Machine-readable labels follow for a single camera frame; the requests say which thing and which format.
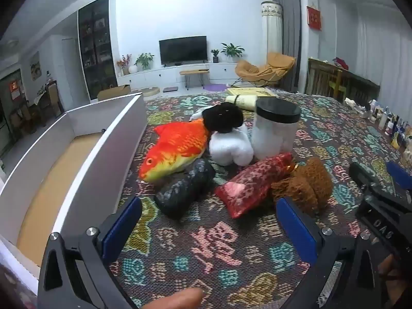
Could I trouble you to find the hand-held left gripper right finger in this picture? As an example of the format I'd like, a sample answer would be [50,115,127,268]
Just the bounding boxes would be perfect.
[275,197,401,309]

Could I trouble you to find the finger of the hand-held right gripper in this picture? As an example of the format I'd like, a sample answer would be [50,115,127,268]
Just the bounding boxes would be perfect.
[349,162,379,189]
[385,160,412,198]

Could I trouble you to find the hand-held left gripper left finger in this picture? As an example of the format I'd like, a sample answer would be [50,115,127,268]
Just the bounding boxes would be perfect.
[37,196,143,309]

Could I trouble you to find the brown plush toy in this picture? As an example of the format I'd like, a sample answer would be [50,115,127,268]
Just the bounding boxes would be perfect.
[271,158,333,214]

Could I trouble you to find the red fish plush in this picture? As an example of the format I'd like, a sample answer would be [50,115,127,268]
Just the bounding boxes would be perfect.
[215,152,298,219]

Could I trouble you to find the dark grey fish plush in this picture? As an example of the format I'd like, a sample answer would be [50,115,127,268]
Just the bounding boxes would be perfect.
[154,158,216,220]

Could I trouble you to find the white storage drawer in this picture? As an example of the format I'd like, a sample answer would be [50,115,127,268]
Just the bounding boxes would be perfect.
[0,93,149,293]

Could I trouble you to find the orange goldfish plush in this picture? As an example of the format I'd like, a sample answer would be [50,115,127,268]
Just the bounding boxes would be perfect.
[139,119,210,183]

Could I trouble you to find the white towel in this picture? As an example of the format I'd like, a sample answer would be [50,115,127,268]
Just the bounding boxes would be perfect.
[209,124,254,167]

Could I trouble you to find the black plush toy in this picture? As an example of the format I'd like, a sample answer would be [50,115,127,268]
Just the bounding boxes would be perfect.
[202,102,244,133]

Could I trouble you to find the person's right hand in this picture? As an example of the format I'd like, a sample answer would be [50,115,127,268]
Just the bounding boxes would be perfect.
[381,254,404,300]

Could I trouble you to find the person's left hand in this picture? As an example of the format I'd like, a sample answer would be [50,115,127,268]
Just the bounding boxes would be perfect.
[142,288,204,309]

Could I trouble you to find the row of small bottles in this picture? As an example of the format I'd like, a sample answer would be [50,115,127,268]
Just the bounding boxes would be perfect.
[344,98,412,161]

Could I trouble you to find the colourful woven blanket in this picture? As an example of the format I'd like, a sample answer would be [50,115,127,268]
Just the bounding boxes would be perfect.
[109,91,412,309]

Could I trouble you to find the clear jar with black lid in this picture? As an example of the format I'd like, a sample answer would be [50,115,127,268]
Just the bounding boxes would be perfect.
[251,98,301,161]

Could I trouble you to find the cardboard box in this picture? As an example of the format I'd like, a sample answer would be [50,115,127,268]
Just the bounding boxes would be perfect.
[97,84,131,101]

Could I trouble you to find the cream rolled cloth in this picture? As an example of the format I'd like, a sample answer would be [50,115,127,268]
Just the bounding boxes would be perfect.
[225,95,258,110]

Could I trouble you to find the yellow flat box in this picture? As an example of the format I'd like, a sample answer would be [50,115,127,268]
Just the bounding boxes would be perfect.
[227,87,277,98]

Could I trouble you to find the wooden dining chair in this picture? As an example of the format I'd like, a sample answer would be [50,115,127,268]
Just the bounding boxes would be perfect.
[38,80,65,126]

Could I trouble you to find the orange lounge chair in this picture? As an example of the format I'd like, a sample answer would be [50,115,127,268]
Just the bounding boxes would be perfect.
[235,52,296,87]

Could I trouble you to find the white tv cabinet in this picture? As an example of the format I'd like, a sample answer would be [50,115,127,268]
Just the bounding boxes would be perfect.
[116,62,240,90]

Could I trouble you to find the red flower bouquet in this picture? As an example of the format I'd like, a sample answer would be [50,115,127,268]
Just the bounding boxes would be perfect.
[116,54,132,76]

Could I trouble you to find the bushy potted plant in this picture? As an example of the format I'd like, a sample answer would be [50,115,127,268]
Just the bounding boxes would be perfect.
[134,52,154,71]

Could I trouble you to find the wooden bench table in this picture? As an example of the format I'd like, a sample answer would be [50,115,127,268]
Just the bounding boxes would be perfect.
[179,68,210,90]

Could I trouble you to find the grey curtain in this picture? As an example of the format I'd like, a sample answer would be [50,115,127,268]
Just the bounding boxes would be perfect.
[271,0,303,92]

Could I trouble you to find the white standing air conditioner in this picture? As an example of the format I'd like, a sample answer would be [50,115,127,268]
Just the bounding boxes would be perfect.
[261,1,283,58]

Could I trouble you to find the black glass cabinet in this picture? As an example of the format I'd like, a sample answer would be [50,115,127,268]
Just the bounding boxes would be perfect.
[78,0,118,100]

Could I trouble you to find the broad-leaf potted plant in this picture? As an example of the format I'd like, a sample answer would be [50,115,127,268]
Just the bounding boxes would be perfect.
[221,42,245,63]

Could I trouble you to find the black television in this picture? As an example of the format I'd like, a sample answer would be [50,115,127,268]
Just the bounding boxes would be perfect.
[159,35,207,67]

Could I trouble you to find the wooden crib rail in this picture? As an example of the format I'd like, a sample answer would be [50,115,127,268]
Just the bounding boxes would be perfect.
[307,57,380,104]

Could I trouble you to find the red wall hanging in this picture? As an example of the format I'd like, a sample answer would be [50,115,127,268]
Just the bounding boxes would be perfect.
[307,6,322,31]

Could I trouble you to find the framed wall painting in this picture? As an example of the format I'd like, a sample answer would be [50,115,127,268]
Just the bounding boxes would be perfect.
[30,51,42,81]

